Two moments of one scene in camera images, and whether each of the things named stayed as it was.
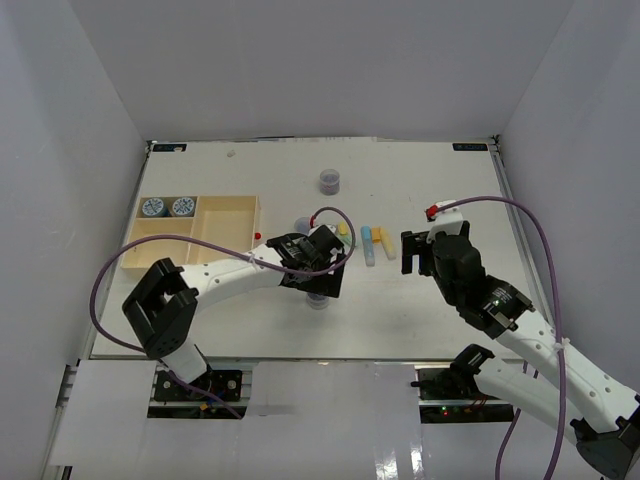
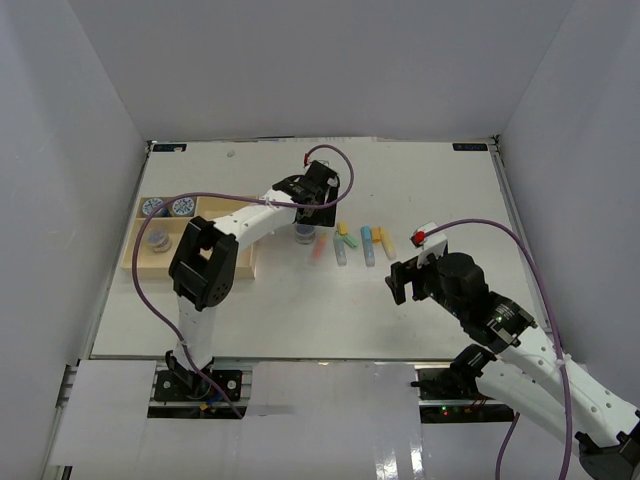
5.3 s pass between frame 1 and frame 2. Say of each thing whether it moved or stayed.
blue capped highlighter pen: stayed
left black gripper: moved
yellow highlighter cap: stayed
